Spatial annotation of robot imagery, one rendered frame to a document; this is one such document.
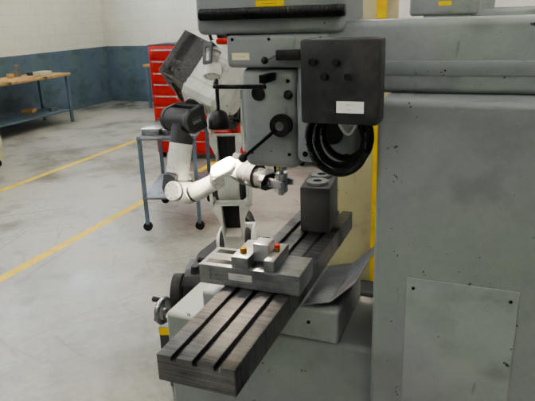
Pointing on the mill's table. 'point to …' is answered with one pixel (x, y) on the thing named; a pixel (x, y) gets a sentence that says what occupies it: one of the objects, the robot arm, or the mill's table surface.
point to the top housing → (325, 25)
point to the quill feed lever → (281, 129)
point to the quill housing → (256, 120)
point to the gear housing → (264, 48)
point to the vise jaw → (244, 261)
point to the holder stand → (318, 202)
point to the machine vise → (259, 271)
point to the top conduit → (272, 12)
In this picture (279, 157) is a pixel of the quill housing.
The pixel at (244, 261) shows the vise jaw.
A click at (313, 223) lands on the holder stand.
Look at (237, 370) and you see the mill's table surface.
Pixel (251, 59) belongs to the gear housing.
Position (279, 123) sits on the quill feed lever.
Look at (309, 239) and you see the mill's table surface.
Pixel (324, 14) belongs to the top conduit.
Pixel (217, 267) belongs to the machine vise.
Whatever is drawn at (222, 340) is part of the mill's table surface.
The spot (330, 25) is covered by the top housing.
